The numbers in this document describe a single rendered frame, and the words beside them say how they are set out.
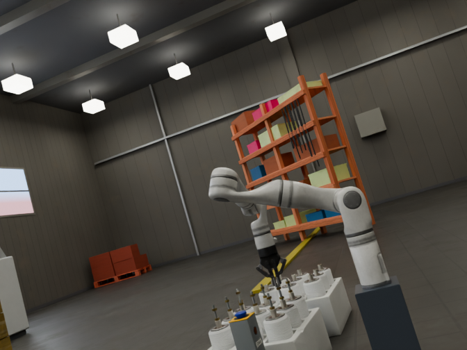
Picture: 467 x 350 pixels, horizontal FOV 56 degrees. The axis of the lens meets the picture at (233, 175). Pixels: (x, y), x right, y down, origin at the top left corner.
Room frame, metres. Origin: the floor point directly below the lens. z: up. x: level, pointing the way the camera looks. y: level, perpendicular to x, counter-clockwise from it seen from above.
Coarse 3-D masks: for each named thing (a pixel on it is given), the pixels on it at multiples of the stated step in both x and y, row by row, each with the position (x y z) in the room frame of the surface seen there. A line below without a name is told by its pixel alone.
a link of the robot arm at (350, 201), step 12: (336, 192) 1.49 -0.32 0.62; (348, 192) 1.43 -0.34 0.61; (360, 192) 1.44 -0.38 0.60; (336, 204) 1.46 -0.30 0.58; (348, 204) 1.43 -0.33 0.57; (360, 204) 1.43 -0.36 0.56; (348, 216) 1.44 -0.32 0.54; (360, 216) 1.43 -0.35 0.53; (348, 228) 1.44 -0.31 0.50; (360, 228) 1.43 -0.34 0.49; (372, 228) 1.46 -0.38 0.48
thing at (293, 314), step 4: (288, 308) 1.73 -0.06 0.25; (292, 308) 1.73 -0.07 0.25; (296, 308) 1.75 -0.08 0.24; (284, 312) 1.72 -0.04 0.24; (288, 312) 1.72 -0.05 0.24; (292, 312) 1.73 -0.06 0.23; (296, 312) 1.74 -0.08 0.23; (288, 316) 1.72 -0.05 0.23; (292, 316) 1.73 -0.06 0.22; (296, 316) 1.74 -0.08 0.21; (292, 320) 1.72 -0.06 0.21; (296, 320) 1.73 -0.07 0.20; (300, 320) 1.75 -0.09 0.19; (292, 324) 1.72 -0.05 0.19; (296, 324) 1.73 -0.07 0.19; (300, 324) 1.74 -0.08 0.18; (292, 328) 1.72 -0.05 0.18
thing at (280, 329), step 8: (264, 320) 1.66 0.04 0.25; (272, 320) 1.63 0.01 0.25; (280, 320) 1.62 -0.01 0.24; (288, 320) 1.65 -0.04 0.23; (272, 328) 1.62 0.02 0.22; (280, 328) 1.62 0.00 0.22; (288, 328) 1.63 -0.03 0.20; (272, 336) 1.63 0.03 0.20; (280, 336) 1.62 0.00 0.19; (288, 336) 1.63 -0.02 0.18
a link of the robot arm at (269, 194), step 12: (216, 180) 1.44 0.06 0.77; (228, 180) 1.44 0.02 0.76; (276, 180) 1.47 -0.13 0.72; (216, 192) 1.44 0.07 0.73; (228, 192) 1.43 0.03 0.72; (240, 192) 1.44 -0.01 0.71; (252, 192) 1.45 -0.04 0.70; (264, 192) 1.44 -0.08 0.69; (276, 192) 1.44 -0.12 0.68; (264, 204) 1.48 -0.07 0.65; (276, 204) 1.46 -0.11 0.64
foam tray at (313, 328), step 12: (312, 312) 1.86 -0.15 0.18; (312, 324) 1.78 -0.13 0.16; (324, 324) 1.91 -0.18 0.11; (264, 336) 1.74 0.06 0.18; (300, 336) 1.63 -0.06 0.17; (312, 336) 1.74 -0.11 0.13; (324, 336) 1.87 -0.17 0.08; (276, 348) 1.59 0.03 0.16; (288, 348) 1.57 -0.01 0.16; (300, 348) 1.60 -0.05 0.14; (312, 348) 1.70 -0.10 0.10; (324, 348) 1.82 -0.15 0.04
